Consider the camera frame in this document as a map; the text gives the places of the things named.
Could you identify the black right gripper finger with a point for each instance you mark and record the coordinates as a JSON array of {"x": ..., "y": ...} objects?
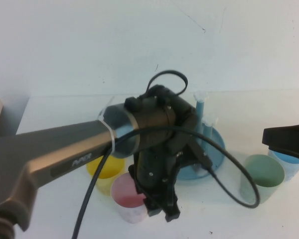
[{"x": 289, "y": 137}]

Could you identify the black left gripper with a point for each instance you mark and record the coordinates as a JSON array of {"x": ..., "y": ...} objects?
[{"x": 154, "y": 174}]

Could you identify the pink plastic cup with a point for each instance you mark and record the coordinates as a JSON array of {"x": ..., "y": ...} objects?
[{"x": 127, "y": 196}]

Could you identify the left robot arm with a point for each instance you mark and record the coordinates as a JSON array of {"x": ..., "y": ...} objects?
[{"x": 52, "y": 154}]

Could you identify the blue plastic cup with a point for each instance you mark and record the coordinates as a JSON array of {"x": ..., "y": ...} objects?
[{"x": 286, "y": 159}]

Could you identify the green plastic cup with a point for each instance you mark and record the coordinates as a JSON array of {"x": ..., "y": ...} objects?
[{"x": 264, "y": 171}]

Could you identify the yellow plastic cup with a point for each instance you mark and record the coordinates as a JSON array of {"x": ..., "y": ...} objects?
[{"x": 107, "y": 171}]

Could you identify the blue cup stand white caps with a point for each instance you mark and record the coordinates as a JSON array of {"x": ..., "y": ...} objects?
[{"x": 216, "y": 147}]

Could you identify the white zip tie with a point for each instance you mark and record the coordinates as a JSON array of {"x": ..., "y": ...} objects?
[{"x": 112, "y": 139}]

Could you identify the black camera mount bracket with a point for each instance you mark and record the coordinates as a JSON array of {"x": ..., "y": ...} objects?
[{"x": 196, "y": 152}]

